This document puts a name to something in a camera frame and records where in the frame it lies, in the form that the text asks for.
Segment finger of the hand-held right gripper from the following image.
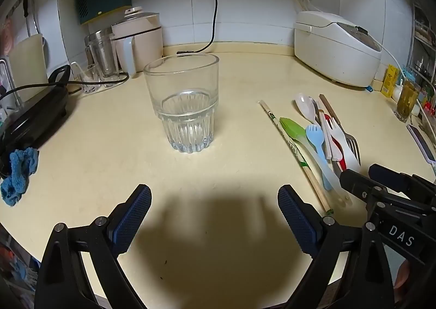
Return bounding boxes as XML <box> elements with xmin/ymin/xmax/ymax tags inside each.
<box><xmin>340</xmin><ymin>169</ymin><xmax>436</xmax><ymax>217</ymax></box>
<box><xmin>368</xmin><ymin>163</ymin><xmax>436</xmax><ymax>199</ymax></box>

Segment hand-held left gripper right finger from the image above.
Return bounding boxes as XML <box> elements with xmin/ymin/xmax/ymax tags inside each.
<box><xmin>277</xmin><ymin>184</ymin><xmax>397</xmax><ymax>309</ymax></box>

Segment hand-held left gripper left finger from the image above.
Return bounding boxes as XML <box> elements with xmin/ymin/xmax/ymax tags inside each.
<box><xmin>34</xmin><ymin>184</ymin><xmax>152</xmax><ymax>309</ymax></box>

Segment red plastic spoon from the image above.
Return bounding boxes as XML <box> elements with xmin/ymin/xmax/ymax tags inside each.
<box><xmin>323</xmin><ymin>114</ymin><xmax>348</xmax><ymax>171</ymax></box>

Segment white plastic fork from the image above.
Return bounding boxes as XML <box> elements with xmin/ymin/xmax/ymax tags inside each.
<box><xmin>329</xmin><ymin>121</ymin><xmax>362</xmax><ymax>170</ymax></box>

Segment white speckled banded chopsticks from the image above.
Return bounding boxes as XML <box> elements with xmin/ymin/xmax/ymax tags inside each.
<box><xmin>318</xmin><ymin>109</ymin><xmax>332</xmax><ymax>160</ymax></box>

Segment blue plastic fork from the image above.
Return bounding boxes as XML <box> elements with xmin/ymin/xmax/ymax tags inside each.
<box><xmin>305</xmin><ymin>124</ymin><xmax>334</xmax><ymax>191</ymax></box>

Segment paper-wrapped wooden chopsticks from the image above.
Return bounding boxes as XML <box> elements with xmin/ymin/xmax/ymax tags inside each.
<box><xmin>258</xmin><ymin>100</ymin><xmax>334</xmax><ymax>216</ymax></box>

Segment wooden-handled metal fork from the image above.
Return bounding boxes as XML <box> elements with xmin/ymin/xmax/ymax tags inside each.
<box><xmin>319</xmin><ymin>94</ymin><xmax>361</xmax><ymax>166</ymax></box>

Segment green silicone basting brush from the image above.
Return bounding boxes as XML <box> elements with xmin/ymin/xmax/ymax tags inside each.
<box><xmin>279</xmin><ymin>117</ymin><xmax>352</xmax><ymax>208</ymax></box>

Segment stainless steel spoon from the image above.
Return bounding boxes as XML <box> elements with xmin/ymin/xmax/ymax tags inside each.
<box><xmin>311</xmin><ymin>96</ymin><xmax>343</xmax><ymax>178</ymax></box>

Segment white speckled spoon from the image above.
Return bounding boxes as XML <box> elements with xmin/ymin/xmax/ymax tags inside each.
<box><xmin>295</xmin><ymin>92</ymin><xmax>324</xmax><ymax>127</ymax></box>

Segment clear ribbed drinking glass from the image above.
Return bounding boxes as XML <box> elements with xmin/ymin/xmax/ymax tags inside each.
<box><xmin>143</xmin><ymin>53</ymin><xmax>220</xmax><ymax>154</ymax></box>

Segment smartphone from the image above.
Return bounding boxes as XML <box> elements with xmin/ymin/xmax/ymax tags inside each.
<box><xmin>406</xmin><ymin>124</ymin><xmax>436</xmax><ymax>166</ymax></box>

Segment glass of tea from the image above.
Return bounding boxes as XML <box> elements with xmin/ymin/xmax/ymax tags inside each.
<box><xmin>395</xmin><ymin>81</ymin><xmax>421</xmax><ymax>123</ymax></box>

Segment yellow carton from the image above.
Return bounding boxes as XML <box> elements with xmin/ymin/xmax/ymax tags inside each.
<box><xmin>381</xmin><ymin>64</ymin><xmax>400</xmax><ymax>97</ymax></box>

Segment blue cloth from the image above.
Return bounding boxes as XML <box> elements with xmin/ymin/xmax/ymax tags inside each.
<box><xmin>0</xmin><ymin>147</ymin><xmax>40</xmax><ymax>207</ymax></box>

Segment white rice cooker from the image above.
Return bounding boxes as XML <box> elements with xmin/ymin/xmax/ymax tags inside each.
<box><xmin>293</xmin><ymin>11</ymin><xmax>383</xmax><ymax>88</ymax></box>

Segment metal storage rack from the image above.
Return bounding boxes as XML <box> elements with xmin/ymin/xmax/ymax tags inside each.
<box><xmin>410</xmin><ymin>0</ymin><xmax>436</xmax><ymax>91</ymax></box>

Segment black electric griddle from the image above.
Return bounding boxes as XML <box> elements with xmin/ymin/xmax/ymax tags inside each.
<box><xmin>0</xmin><ymin>65</ymin><xmax>71</xmax><ymax>173</ymax></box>

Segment small clear glass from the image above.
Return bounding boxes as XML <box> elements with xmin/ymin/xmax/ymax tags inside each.
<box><xmin>70</xmin><ymin>62</ymin><xmax>103</xmax><ymax>94</ymax></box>

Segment clear blender jar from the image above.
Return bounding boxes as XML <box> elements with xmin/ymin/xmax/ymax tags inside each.
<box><xmin>84</xmin><ymin>29</ymin><xmax>120</xmax><ymax>78</ymax></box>

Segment pink electric cooker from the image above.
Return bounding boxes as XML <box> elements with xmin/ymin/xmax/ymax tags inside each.
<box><xmin>111</xmin><ymin>6</ymin><xmax>163</xmax><ymax>78</ymax></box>

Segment white cutting board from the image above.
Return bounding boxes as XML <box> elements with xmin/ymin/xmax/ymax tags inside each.
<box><xmin>8</xmin><ymin>34</ymin><xmax>48</xmax><ymax>98</ymax></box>

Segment white rice cooker cord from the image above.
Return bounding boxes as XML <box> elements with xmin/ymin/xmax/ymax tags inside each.
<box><xmin>379</xmin><ymin>41</ymin><xmax>407</xmax><ymax>82</ymax></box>

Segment black griddle cable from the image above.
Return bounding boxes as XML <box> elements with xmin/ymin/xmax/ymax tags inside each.
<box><xmin>0</xmin><ymin>74</ymin><xmax>131</xmax><ymax>102</ymax></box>

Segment black power cable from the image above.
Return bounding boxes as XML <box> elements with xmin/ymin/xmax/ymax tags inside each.
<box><xmin>175</xmin><ymin>0</ymin><xmax>219</xmax><ymax>55</ymax></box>

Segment black-handled hanging utensil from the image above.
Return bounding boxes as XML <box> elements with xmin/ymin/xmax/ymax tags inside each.
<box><xmin>21</xmin><ymin>0</ymin><xmax>41</xmax><ymax>37</ymax></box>

